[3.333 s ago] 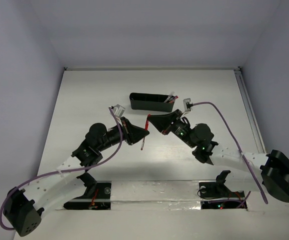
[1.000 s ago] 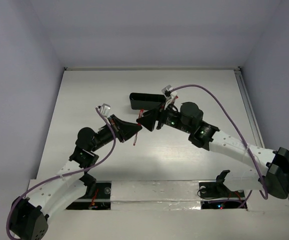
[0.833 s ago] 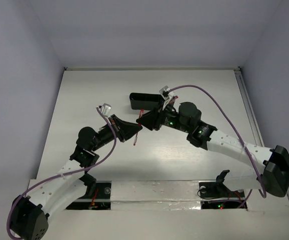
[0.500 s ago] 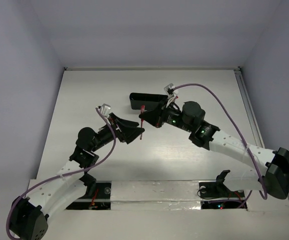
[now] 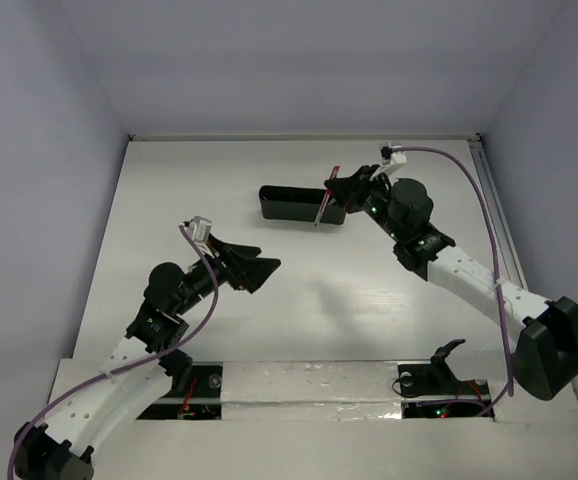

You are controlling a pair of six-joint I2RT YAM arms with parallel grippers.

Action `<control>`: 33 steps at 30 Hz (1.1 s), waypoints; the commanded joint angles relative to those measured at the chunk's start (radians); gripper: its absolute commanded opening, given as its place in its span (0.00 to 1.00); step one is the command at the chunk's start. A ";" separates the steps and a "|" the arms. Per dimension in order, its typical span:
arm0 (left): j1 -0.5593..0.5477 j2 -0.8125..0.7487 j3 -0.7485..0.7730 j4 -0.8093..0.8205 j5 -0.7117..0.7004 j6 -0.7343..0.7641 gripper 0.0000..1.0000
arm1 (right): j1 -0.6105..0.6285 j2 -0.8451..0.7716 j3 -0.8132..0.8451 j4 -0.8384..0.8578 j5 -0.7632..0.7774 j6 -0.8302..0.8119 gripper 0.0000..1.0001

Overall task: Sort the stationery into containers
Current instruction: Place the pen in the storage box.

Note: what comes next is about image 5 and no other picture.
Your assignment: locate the black desk organizer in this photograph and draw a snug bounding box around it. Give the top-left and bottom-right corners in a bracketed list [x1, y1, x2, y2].
[258, 185, 327, 223]

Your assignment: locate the aluminium side rail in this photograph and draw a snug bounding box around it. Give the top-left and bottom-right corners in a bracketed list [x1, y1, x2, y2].
[468, 137, 550, 355]

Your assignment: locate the silver foil strip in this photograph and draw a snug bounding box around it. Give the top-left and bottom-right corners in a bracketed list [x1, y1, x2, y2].
[220, 361, 402, 422]

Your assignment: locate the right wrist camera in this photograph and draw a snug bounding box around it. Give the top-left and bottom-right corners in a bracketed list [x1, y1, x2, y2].
[376, 143, 407, 176]

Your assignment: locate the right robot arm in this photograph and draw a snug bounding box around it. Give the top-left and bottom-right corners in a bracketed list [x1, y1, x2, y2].
[325, 165, 578, 401]

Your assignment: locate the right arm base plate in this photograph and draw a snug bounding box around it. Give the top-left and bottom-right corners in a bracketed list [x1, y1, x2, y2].
[392, 363, 492, 420]

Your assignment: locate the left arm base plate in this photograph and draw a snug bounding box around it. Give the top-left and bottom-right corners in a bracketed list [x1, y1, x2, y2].
[137, 363, 223, 421]

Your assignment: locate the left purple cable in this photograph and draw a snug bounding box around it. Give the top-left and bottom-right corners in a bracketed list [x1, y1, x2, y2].
[6, 222, 220, 476]

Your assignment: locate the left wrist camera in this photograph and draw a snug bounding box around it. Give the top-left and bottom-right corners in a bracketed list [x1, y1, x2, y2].
[179, 216, 213, 246]

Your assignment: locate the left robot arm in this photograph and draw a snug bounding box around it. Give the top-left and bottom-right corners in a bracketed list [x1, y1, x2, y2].
[6, 235, 281, 479]

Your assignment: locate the red gel pen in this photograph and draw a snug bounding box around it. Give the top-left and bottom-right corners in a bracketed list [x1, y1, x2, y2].
[313, 165, 340, 228]

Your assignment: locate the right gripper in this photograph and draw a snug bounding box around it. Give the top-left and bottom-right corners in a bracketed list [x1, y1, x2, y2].
[327, 163, 405, 242]

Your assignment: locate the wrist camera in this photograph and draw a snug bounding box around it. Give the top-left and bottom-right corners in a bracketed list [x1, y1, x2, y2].
[179, 216, 213, 246]
[376, 143, 407, 176]

